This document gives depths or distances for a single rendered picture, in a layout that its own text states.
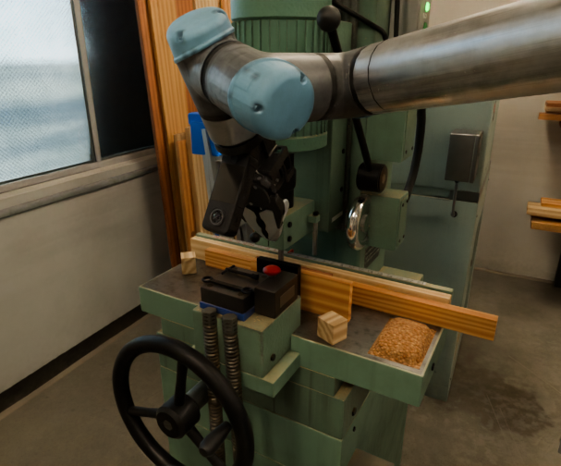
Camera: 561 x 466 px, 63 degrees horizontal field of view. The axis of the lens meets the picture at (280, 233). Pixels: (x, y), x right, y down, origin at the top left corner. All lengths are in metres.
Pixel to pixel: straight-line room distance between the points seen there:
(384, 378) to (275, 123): 0.48
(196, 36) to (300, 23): 0.31
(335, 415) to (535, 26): 0.68
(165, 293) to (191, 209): 1.41
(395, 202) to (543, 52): 0.64
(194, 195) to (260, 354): 1.66
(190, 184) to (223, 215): 1.74
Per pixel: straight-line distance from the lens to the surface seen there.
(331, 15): 0.71
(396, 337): 0.80
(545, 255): 3.37
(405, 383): 0.78
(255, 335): 0.74
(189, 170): 2.33
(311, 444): 0.96
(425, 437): 2.00
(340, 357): 0.80
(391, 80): 0.49
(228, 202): 0.62
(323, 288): 0.86
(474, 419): 2.13
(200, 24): 0.55
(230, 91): 0.48
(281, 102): 0.46
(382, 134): 1.00
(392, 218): 1.01
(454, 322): 0.89
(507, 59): 0.42
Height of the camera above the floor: 1.36
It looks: 21 degrees down
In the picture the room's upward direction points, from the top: straight up
